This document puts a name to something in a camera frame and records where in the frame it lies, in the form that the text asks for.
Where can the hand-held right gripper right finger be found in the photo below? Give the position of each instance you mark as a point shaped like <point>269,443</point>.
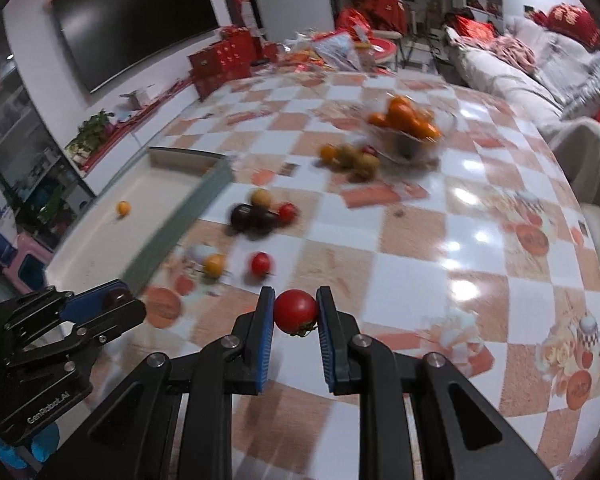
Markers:
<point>327,340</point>

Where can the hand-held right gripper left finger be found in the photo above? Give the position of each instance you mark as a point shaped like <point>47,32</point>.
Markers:
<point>266,340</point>

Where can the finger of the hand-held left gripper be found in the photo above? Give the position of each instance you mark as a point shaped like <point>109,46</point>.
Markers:
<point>82,305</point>
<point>122,317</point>

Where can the dark purple tomato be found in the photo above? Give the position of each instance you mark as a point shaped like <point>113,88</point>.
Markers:
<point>240,217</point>
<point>114,297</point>
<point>265,222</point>

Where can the red tomato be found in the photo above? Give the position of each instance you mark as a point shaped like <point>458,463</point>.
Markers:
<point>286,211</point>
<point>260,263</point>
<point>295,311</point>

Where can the white tray with green rim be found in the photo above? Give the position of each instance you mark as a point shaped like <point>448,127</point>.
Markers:
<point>130,240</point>

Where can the person's left hand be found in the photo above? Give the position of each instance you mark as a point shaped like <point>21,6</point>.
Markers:
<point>10,450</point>

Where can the pink stool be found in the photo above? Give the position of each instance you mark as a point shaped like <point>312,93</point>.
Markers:
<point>30,260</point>

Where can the checkered tablecloth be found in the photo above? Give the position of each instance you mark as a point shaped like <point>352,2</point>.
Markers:
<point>430,260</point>

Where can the green potted plant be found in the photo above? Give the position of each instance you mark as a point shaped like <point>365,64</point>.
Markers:
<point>94,130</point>

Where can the white television cabinet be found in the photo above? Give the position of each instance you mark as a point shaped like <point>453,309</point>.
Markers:
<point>130,127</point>

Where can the orange yellow tomato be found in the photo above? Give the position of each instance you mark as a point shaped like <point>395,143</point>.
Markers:
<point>328,152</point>

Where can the glass display cabinet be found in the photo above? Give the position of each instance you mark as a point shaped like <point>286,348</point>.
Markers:
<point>10,125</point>

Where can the small white box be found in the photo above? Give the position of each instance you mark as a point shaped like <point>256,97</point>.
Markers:
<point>137,99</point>

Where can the orange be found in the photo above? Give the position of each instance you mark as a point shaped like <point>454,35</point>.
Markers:
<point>377,120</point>
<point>425,130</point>
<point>399,110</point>

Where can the glass bowl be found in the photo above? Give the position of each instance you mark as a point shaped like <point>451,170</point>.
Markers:
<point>446,125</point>

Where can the stack of red gift boxes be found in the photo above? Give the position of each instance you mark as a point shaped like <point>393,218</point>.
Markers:
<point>220,60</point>

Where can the black television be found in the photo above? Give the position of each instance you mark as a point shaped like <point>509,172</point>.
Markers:
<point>130,20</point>

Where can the clear plastic snack bag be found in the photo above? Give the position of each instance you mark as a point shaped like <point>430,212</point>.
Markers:
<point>337,47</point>

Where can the beige armchair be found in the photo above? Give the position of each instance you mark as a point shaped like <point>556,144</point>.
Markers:
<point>590,160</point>

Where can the white sofa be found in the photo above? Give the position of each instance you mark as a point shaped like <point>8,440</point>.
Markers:
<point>525,90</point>

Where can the pile of red bags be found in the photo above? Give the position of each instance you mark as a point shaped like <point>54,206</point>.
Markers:
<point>375,10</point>

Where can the pink blanket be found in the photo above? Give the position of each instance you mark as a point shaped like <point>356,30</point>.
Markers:
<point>515,52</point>

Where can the red cushion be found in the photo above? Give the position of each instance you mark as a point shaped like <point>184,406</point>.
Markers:
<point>472,27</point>

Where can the red pillow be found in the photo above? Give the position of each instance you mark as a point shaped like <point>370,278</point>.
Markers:
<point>572,22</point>

